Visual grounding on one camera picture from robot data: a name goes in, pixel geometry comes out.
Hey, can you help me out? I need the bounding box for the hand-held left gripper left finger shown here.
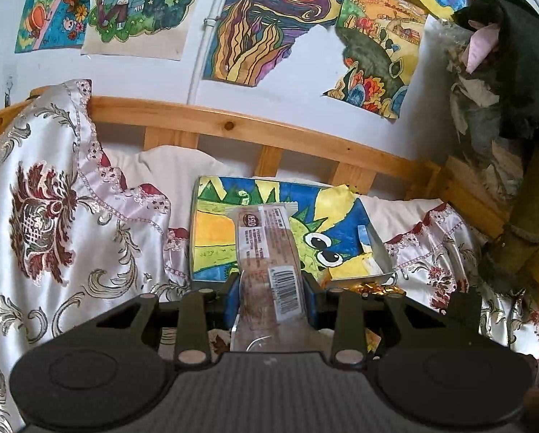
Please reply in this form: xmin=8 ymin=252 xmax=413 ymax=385
xmin=95 ymin=275 xmax=241 ymax=367

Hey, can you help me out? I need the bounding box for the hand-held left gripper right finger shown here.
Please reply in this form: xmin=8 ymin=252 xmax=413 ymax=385
xmin=302 ymin=275 xmax=483 ymax=368

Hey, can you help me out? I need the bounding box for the clear cake packet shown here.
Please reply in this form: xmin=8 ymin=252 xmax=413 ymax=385
xmin=226 ymin=204 xmax=313 ymax=353

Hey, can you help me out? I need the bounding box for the gold snack packet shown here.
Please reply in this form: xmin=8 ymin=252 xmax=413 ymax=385
xmin=348 ymin=281 xmax=405 ymax=298

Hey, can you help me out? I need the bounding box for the metal tray with colourful drawing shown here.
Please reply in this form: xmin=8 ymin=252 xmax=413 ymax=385
xmin=189 ymin=175 xmax=394 ymax=292

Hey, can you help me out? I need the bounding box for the white pillow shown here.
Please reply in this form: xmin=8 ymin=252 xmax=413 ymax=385
xmin=100 ymin=144 xmax=446 ymax=235

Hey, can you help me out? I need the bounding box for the wooden bed headboard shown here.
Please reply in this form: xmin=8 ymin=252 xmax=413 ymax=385
xmin=0 ymin=95 xmax=523 ymax=241

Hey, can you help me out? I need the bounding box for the floral satin blanket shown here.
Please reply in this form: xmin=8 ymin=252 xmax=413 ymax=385
xmin=0 ymin=79 xmax=539 ymax=433

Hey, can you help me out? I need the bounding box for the pile of dark clothes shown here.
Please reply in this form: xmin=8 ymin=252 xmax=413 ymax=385
xmin=445 ymin=0 xmax=539 ymax=294

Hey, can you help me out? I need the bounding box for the white wall pipe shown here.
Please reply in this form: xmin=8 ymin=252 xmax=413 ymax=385
xmin=186 ymin=0 xmax=234 ymax=106

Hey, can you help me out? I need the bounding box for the green hill landscape wall drawing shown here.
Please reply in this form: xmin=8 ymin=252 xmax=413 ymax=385
xmin=320 ymin=0 xmax=428 ymax=120

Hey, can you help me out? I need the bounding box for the purple yellow swirl wall drawing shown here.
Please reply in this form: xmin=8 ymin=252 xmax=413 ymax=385
xmin=201 ymin=0 xmax=353 ymax=87

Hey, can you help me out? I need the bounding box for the green haired figure wall drawing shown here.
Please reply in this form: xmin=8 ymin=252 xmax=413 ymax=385
xmin=81 ymin=0 xmax=207 ymax=61

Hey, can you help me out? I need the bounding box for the blue cartoon child wall drawing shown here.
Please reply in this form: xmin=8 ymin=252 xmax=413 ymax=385
xmin=14 ymin=0 xmax=101 ymax=55

